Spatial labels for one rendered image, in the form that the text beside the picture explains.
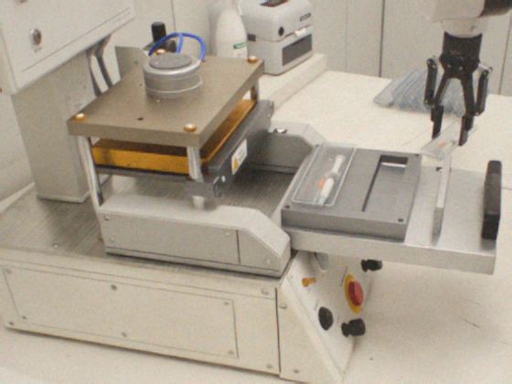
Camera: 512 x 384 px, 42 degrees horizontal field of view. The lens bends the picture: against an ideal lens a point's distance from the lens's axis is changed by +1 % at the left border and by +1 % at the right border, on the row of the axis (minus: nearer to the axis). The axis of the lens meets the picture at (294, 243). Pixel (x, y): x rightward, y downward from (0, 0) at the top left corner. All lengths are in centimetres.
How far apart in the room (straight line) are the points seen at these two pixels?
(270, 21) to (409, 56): 168
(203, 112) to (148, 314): 30
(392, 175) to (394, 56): 251
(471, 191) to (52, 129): 61
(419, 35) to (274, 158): 238
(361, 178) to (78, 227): 42
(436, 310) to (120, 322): 49
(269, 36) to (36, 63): 103
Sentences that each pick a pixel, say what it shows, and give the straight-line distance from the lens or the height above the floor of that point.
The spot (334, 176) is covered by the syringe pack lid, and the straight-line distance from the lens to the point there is 94.
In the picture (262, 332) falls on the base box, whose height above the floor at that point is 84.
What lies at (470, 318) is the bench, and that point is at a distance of 110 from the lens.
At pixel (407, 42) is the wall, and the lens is 344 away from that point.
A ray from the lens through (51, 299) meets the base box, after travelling 105.
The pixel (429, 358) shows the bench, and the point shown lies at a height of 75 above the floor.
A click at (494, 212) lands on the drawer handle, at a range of 87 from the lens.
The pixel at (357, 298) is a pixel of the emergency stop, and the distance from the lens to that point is 105.
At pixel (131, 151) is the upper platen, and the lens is 92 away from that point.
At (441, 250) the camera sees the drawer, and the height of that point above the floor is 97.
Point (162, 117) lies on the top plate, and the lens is 88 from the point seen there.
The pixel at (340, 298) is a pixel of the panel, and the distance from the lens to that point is 101.
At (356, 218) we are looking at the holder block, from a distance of 86.
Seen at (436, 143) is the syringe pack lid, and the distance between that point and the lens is 149.
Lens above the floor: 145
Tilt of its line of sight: 34 degrees down
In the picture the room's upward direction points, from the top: 2 degrees counter-clockwise
